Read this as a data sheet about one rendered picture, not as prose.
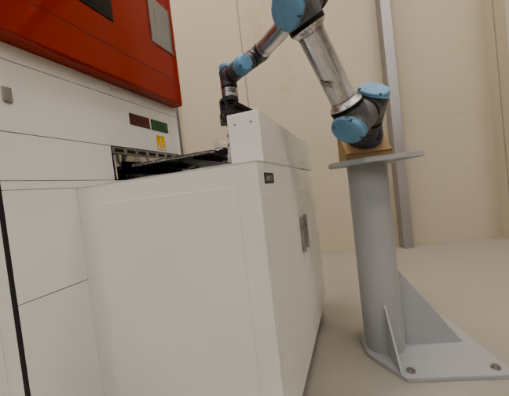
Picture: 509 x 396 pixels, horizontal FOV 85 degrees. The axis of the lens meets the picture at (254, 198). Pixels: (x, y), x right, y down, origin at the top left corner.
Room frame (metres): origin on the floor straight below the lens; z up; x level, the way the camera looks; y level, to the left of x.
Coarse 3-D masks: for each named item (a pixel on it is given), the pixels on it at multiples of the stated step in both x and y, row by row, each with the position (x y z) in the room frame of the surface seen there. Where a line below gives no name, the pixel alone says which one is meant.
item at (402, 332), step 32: (352, 160) 1.07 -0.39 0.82; (384, 160) 1.04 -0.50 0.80; (352, 192) 1.17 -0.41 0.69; (384, 192) 1.11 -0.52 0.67; (384, 224) 1.10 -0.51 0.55; (384, 256) 1.10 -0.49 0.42; (384, 288) 1.10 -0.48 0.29; (384, 320) 1.11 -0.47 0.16; (416, 320) 1.16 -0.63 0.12; (448, 320) 1.31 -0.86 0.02; (384, 352) 1.11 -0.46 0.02; (416, 352) 1.10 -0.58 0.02; (448, 352) 1.08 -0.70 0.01; (480, 352) 1.06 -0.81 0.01
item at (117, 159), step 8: (112, 160) 1.05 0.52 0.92; (120, 160) 1.07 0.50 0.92; (128, 160) 1.11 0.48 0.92; (136, 160) 1.15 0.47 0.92; (144, 160) 1.19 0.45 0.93; (120, 168) 1.06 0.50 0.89; (120, 176) 1.06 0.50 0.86; (128, 176) 1.10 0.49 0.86; (136, 176) 1.14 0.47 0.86; (144, 176) 1.18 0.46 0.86
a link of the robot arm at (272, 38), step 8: (272, 24) 1.08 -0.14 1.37; (272, 32) 1.09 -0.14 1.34; (280, 32) 1.06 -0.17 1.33; (264, 40) 1.13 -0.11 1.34; (272, 40) 1.11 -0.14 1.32; (280, 40) 1.10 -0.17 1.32; (256, 48) 1.19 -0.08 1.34; (264, 48) 1.16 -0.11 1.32; (272, 48) 1.15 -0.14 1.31; (256, 56) 1.20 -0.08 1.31; (264, 56) 1.20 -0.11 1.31; (256, 64) 1.22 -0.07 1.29
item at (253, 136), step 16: (240, 112) 0.76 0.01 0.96; (256, 112) 0.74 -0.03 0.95; (240, 128) 0.76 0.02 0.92; (256, 128) 0.74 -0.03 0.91; (272, 128) 0.85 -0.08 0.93; (240, 144) 0.76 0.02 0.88; (256, 144) 0.74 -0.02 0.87; (272, 144) 0.84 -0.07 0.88; (288, 144) 1.06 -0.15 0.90; (240, 160) 0.76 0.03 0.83; (272, 160) 0.82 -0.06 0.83; (288, 160) 1.03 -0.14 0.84
